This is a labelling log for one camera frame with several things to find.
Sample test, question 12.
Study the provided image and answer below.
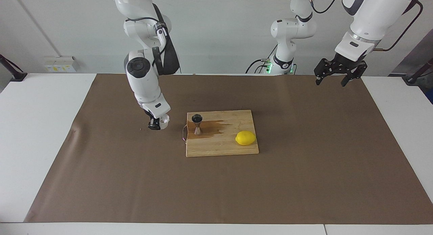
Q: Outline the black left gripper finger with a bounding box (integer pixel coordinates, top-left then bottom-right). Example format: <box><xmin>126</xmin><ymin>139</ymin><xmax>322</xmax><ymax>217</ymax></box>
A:
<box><xmin>341</xmin><ymin>62</ymin><xmax>368</xmax><ymax>87</ymax></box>
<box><xmin>314</xmin><ymin>58</ymin><xmax>335</xmax><ymax>86</ymax></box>

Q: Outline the steel double jigger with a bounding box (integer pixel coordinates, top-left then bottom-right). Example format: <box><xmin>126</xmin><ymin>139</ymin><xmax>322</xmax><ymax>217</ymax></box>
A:
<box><xmin>191</xmin><ymin>114</ymin><xmax>203</xmax><ymax>136</ymax></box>

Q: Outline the wooden cutting board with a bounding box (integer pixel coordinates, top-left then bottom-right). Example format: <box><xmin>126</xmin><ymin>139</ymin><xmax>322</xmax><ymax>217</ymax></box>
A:
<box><xmin>182</xmin><ymin>109</ymin><xmax>259</xmax><ymax>157</ymax></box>

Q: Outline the brown paper table mat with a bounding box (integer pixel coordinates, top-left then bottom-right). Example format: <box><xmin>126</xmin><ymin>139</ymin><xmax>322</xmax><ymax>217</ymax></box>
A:
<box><xmin>24</xmin><ymin>73</ymin><xmax>433</xmax><ymax>225</ymax></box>

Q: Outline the yellow lemon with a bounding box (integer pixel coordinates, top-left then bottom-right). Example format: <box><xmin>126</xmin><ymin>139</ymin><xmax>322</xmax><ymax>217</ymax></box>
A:
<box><xmin>235</xmin><ymin>130</ymin><xmax>256</xmax><ymax>146</ymax></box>

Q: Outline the black clamp mount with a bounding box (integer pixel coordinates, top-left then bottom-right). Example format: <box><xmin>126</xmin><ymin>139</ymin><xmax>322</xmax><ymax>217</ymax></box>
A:
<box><xmin>403</xmin><ymin>57</ymin><xmax>433</xmax><ymax>86</ymax></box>
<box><xmin>0</xmin><ymin>54</ymin><xmax>27</xmax><ymax>82</ymax></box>

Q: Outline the black base cable bundle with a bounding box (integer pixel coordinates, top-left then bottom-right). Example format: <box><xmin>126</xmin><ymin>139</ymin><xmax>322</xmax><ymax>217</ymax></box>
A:
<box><xmin>246</xmin><ymin>42</ymin><xmax>271</xmax><ymax>74</ymax></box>

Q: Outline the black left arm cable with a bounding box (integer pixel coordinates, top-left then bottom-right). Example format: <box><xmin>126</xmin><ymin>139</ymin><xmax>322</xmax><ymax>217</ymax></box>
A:
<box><xmin>310</xmin><ymin>0</ymin><xmax>424</xmax><ymax>53</ymax></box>

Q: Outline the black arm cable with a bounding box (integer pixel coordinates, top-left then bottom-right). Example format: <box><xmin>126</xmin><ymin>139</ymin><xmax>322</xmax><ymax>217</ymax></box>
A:
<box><xmin>310</xmin><ymin>0</ymin><xmax>424</xmax><ymax>53</ymax></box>
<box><xmin>107</xmin><ymin>0</ymin><xmax>169</xmax><ymax>59</ymax></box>

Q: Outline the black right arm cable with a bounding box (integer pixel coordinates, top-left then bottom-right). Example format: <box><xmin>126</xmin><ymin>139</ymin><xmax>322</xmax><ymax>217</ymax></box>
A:
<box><xmin>107</xmin><ymin>0</ymin><xmax>169</xmax><ymax>59</ymax></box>

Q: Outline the white wall socket strip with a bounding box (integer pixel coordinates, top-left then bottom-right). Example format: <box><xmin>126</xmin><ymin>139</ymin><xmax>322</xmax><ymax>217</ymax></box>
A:
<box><xmin>44</xmin><ymin>56</ymin><xmax>76</xmax><ymax>73</ymax></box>

